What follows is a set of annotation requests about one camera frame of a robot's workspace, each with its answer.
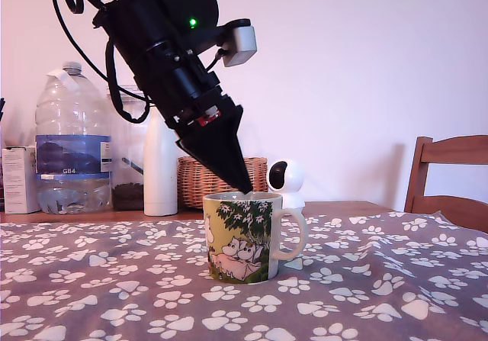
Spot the cartoon print coffee mug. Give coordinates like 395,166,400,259
202,192,308,282

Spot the wicker basket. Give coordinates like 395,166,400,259
177,156,269,209

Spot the white bottle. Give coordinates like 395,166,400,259
143,106,179,217

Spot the clear jar with dark contents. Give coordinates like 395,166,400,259
106,85,153,211

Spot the large clear water bottle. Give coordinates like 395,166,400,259
35,61,114,215

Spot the grey paw print cloth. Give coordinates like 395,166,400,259
0,210,488,341

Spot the white cardboard box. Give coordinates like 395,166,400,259
2,146,41,214

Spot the wooden chair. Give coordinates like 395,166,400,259
403,134,488,224

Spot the thick black braided cable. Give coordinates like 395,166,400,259
104,41,152,124

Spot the small white round camera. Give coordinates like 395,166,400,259
268,159,306,209

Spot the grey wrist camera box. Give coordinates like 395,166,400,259
194,19,257,68

